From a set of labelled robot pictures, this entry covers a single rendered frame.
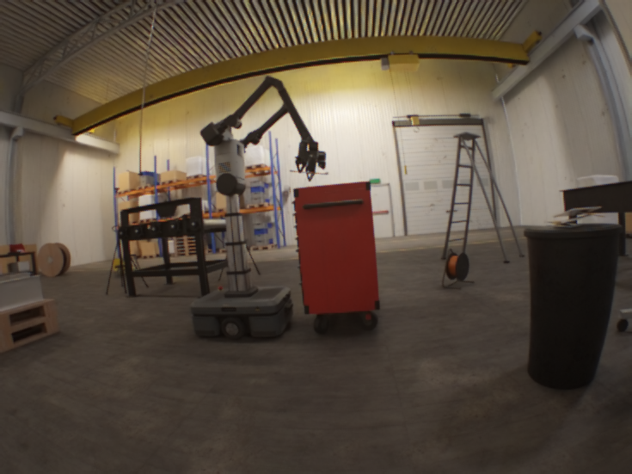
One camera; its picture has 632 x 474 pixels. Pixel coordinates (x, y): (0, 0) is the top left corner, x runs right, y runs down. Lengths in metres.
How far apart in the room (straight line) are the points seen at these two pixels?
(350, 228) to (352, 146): 10.79
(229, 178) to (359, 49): 8.43
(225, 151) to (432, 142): 11.36
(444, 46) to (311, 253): 9.55
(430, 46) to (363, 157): 5.27
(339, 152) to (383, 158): 1.82
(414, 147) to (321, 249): 11.11
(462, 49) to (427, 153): 4.66
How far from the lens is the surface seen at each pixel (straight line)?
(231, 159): 2.10
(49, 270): 10.12
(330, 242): 1.78
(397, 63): 9.78
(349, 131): 12.68
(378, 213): 12.08
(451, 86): 14.30
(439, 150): 12.93
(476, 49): 11.13
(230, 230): 2.12
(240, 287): 2.12
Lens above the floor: 0.70
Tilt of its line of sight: 2 degrees down
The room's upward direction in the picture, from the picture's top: 5 degrees counter-clockwise
